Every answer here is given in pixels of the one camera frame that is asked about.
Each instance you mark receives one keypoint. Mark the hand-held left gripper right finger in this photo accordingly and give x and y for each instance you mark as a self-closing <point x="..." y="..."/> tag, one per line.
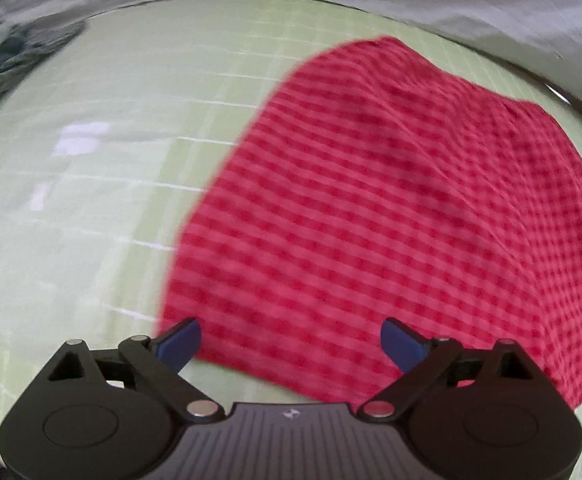
<point x="400" y="344"/>

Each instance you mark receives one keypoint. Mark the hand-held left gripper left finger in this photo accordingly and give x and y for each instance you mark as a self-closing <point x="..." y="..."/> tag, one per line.
<point x="180" y="342"/>

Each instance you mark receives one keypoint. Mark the red checkered cloth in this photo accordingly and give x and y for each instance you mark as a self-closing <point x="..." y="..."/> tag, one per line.
<point x="381" y="220"/>

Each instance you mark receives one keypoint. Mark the green grid cutting mat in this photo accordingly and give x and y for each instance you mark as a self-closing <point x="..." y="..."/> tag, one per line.
<point x="101" y="200"/>

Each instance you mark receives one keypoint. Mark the dark grey cloth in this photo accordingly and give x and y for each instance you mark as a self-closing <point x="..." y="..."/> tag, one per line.
<point x="6" y="67"/>

